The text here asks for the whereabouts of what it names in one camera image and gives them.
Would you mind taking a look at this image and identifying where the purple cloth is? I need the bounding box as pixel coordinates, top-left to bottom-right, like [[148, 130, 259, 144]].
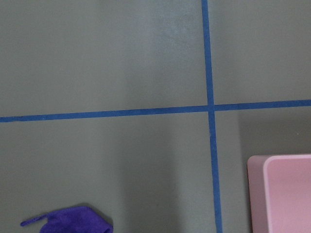
[[20, 206, 113, 233]]

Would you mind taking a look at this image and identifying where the pink plastic box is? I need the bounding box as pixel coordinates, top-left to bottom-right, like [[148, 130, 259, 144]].
[[247, 154, 311, 233]]

